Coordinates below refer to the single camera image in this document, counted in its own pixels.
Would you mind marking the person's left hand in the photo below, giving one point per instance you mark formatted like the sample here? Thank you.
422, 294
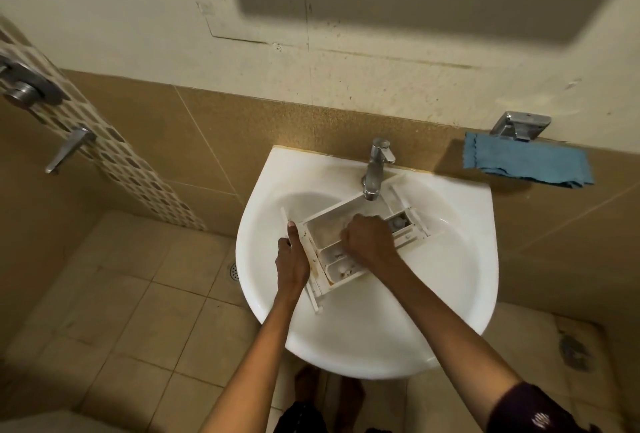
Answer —
292, 267

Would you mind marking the person's right hand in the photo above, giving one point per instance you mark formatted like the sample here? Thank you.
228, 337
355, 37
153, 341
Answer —
372, 242

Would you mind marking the white detergent drawer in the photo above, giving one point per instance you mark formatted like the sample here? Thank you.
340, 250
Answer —
327, 232

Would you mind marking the white washing machine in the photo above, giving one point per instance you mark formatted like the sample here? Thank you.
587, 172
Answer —
40, 425

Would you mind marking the person's right forearm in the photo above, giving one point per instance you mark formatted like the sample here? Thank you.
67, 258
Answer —
440, 327

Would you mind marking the person's left forearm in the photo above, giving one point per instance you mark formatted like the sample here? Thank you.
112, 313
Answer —
250, 372

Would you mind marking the person's dark patterned pants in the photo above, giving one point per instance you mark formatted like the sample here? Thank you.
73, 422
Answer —
300, 420

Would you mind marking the person's dark patterned right sleeve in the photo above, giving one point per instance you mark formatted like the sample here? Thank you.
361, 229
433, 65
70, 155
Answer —
530, 412

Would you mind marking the grey siphon cap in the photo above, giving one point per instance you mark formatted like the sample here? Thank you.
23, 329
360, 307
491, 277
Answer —
399, 222

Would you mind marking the round metal floor drain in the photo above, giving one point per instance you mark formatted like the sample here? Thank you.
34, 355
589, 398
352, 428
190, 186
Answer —
235, 271

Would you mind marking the chrome sink faucet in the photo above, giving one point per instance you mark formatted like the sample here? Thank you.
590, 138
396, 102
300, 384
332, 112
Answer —
376, 172

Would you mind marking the white ceramic sink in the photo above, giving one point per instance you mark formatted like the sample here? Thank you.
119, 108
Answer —
380, 327

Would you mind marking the blue cloth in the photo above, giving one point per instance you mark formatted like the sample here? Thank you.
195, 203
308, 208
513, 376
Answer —
530, 160

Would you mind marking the chrome shower valve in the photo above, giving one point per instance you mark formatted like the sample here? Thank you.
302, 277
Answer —
22, 87

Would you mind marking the chrome wall holder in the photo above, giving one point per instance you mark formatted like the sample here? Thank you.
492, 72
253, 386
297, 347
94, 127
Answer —
520, 123

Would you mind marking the chrome wall tap lever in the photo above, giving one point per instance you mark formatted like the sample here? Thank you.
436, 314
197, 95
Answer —
67, 147

